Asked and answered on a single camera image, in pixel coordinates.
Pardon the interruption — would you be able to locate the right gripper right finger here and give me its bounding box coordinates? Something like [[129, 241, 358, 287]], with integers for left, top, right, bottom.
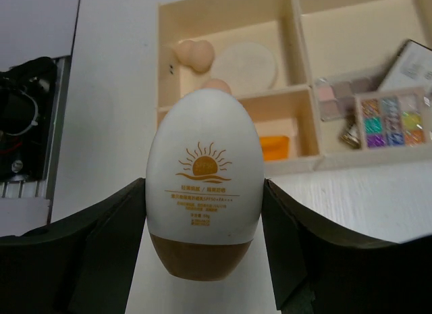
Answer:
[[261, 180, 431, 313]]

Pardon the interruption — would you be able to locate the orange tube white cap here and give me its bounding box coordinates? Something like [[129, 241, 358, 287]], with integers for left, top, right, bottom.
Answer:
[[259, 136, 290, 161]]

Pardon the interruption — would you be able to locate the white bottle gold cap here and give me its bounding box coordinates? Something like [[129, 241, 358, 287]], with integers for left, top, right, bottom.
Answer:
[[145, 88, 265, 282]]

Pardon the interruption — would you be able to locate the beige makeup sponge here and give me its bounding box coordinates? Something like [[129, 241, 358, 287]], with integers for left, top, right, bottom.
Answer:
[[202, 78, 232, 94], [174, 40, 215, 73]]

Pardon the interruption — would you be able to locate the round beige powder puff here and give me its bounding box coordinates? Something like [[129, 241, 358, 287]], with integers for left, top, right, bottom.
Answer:
[[210, 42, 277, 95]]

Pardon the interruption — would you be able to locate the wooden divided organizer box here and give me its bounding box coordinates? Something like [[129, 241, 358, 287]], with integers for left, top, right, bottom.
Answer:
[[157, 0, 431, 176]]

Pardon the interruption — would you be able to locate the gold eyeshadow palette white label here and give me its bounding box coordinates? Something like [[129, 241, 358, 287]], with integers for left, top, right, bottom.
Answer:
[[339, 39, 432, 148]]

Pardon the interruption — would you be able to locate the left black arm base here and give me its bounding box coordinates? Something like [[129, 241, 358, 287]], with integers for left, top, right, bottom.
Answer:
[[1, 57, 72, 199]]

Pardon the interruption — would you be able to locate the small colourful eyeshadow palette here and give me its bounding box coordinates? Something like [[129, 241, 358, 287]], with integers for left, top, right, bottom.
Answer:
[[355, 87, 431, 151]]

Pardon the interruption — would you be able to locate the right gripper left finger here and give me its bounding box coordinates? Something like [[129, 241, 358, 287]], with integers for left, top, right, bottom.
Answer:
[[1, 178, 146, 313]]

